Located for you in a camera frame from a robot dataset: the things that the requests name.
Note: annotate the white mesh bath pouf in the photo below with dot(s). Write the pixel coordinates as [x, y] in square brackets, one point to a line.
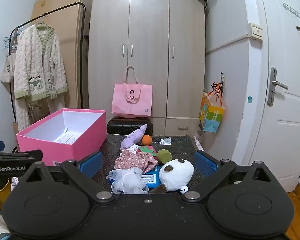
[128, 182]

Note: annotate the pink tote bag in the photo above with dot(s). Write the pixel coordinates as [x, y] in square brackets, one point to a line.
[132, 102]

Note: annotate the white door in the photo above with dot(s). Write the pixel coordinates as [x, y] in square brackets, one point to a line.
[285, 130]

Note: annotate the printed white paper sheet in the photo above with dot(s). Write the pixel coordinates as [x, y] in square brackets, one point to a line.
[67, 138]

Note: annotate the tall beige cabinet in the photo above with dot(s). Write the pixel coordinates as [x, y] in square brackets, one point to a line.
[67, 25]

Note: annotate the colourful paper gift bag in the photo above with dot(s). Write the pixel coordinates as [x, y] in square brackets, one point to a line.
[211, 117]

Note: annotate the pink cardboard box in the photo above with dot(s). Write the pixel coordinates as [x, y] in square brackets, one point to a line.
[72, 150]

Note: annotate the yellow bin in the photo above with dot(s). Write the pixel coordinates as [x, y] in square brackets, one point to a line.
[2, 192]

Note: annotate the purple plush toy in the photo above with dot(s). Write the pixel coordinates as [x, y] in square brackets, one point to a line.
[132, 138]

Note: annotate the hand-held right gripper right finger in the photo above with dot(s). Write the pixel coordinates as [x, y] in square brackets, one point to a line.
[206, 163]

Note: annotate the beige wall switch box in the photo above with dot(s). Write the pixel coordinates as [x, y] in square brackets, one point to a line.
[256, 31]

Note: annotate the teal round sticker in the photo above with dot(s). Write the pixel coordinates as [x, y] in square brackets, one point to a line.
[250, 99]

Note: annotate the white panda plush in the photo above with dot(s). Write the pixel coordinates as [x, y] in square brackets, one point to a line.
[176, 175]

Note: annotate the small white label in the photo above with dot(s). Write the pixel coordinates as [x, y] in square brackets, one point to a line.
[165, 141]

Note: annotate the red strawberry plush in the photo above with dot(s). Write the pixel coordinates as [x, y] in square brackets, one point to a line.
[146, 150]

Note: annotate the green ball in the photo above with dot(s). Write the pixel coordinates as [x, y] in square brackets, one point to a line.
[164, 156]

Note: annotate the blue packet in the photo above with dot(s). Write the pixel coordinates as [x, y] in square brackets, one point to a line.
[152, 178]

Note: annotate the light wooden wardrobe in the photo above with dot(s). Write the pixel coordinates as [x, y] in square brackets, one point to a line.
[150, 30]

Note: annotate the orange ball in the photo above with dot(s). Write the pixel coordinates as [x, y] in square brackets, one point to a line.
[146, 140]

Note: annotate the pink floral cloth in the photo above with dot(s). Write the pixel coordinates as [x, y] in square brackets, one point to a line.
[132, 161]

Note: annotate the black suitcase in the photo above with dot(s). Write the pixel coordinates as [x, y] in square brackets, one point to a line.
[122, 126]

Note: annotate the cream knitted robe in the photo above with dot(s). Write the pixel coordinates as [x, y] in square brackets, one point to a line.
[37, 62]

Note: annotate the black clothes rack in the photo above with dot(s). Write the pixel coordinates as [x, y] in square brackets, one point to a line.
[83, 30]

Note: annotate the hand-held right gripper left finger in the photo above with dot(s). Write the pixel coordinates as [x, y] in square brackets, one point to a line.
[91, 163]

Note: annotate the white canvas tote bag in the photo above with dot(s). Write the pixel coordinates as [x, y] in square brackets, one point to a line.
[7, 67]

